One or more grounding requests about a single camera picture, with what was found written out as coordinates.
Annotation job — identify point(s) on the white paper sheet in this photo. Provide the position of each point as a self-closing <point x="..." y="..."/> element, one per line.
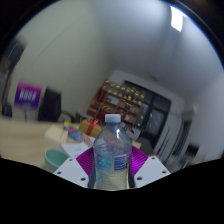
<point x="75" y="149"/>

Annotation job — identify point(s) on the purple sign board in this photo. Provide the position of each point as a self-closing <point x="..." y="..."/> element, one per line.
<point x="28" y="95"/>

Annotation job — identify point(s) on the ceiling light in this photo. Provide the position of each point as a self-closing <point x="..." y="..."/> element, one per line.
<point x="177" y="18"/>

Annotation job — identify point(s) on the yellow gift box red ribbon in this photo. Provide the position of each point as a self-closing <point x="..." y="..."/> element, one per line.
<point x="89" y="128"/>

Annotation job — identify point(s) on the black framed glass door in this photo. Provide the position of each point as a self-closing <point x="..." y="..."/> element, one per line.
<point x="156" y="120"/>

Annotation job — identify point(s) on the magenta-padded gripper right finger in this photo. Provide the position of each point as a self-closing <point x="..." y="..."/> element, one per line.
<point x="150" y="170"/>

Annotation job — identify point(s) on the colourful magazine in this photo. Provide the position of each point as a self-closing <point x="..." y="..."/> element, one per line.
<point x="77" y="134"/>

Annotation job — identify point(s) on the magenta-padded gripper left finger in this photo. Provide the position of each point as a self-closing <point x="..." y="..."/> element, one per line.
<point x="71" y="170"/>

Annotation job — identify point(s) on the wooden shelf unit with trophies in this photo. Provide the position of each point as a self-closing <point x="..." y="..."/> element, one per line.
<point x="116" y="103"/>

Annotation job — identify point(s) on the black office chair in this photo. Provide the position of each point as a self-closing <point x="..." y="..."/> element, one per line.
<point x="50" y="105"/>

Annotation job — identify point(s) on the pale yellow book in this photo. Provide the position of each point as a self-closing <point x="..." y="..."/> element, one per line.
<point x="56" y="134"/>

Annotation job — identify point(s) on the pale green cup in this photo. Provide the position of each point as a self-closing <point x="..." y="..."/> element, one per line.
<point x="55" y="159"/>

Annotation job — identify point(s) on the clear plastic water bottle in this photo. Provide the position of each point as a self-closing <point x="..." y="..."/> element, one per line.
<point x="112" y="156"/>

